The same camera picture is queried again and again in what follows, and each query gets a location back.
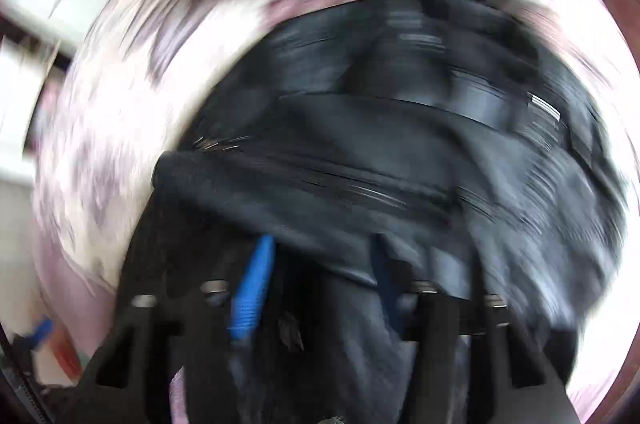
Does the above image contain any black leather jacket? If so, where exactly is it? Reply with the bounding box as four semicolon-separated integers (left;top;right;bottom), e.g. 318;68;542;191
153;0;626;423

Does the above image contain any white shelf unit with drawers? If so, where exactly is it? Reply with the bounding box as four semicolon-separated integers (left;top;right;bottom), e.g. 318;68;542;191
1;36;60;185

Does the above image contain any floral purple bed blanket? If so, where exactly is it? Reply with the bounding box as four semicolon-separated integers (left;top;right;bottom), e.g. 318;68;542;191
29;0;640;424

